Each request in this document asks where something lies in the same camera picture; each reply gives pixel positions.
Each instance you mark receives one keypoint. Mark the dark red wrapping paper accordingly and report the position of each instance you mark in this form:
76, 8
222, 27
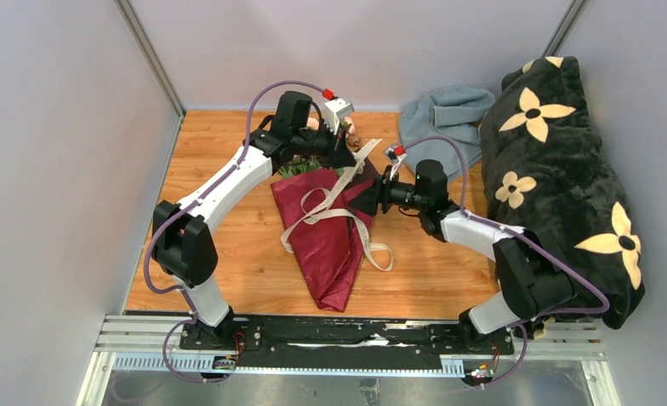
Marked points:
329, 252

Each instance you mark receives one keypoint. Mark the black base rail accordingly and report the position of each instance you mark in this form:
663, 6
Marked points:
339, 343

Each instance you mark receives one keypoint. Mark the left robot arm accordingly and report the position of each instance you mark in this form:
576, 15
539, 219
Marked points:
182, 232

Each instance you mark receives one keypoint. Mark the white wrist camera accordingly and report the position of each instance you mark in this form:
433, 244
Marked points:
335, 110
396, 154

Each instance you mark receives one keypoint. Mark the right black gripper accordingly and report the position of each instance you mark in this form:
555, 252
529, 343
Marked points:
367, 200

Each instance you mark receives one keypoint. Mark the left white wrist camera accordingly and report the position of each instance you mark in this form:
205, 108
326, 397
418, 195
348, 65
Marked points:
335, 110

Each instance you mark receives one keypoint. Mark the pink rose stem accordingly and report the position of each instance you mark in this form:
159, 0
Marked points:
314, 124

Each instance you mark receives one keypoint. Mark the white rose stem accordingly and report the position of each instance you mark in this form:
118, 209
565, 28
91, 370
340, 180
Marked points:
300, 165

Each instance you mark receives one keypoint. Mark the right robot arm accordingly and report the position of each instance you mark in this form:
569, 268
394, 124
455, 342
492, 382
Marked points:
528, 266

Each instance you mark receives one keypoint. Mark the black flower-pattern blanket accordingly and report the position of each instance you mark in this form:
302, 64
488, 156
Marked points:
543, 169

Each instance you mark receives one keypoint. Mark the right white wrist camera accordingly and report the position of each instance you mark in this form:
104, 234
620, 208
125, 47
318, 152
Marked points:
396, 154

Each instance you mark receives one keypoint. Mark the blue towel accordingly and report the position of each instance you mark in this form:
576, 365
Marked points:
443, 123

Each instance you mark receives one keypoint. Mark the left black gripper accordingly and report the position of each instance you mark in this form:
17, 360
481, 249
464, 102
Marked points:
338, 156

